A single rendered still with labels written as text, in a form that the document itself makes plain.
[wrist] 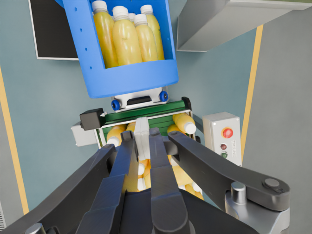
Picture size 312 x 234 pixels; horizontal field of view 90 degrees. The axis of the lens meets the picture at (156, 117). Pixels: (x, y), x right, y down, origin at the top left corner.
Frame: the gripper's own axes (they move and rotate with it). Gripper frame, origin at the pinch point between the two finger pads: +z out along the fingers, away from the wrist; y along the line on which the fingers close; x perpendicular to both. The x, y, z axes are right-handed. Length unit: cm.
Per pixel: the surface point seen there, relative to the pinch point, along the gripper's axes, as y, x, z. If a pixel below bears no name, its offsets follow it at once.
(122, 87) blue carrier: -3.9, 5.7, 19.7
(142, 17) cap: 4.2, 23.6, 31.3
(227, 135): 26.6, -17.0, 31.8
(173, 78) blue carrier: 9.4, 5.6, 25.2
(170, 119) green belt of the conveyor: 10, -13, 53
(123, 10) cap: -0.5, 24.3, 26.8
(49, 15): -63, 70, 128
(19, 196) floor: -160, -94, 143
